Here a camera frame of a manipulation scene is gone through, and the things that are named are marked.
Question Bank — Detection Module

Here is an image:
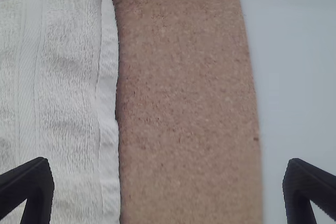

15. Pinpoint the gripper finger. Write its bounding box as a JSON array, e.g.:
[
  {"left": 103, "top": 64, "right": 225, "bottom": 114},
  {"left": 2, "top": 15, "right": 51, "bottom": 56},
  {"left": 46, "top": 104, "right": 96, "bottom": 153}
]
[
  {"left": 0, "top": 156, "right": 55, "bottom": 224},
  {"left": 282, "top": 157, "right": 336, "bottom": 224}
]

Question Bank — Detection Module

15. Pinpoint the pale towel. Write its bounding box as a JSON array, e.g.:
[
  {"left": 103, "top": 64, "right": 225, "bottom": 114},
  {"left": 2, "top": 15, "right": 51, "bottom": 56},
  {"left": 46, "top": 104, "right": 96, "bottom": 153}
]
[{"left": 0, "top": 0, "right": 122, "bottom": 224}]

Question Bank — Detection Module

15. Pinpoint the cork mat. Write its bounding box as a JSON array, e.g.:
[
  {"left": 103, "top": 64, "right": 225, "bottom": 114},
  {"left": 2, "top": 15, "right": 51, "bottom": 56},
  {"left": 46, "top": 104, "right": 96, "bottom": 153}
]
[{"left": 0, "top": 0, "right": 265, "bottom": 224}]

